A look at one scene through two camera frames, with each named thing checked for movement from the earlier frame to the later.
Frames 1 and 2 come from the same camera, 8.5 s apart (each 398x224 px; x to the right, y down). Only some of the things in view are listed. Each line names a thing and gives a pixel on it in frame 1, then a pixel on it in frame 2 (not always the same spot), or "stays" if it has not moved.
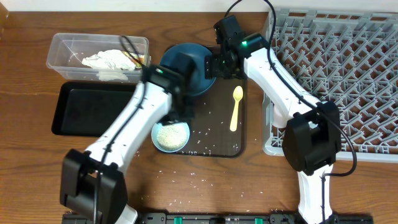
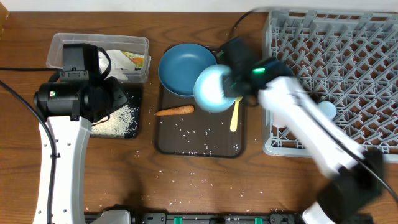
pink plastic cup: x=280 y=116 stays
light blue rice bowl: x=170 y=138 → x=208 y=93
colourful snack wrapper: x=140 y=58 stays
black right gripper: x=210 y=66 → x=230 y=86
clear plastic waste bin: x=98 y=57 stays
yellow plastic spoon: x=237 y=95 stays
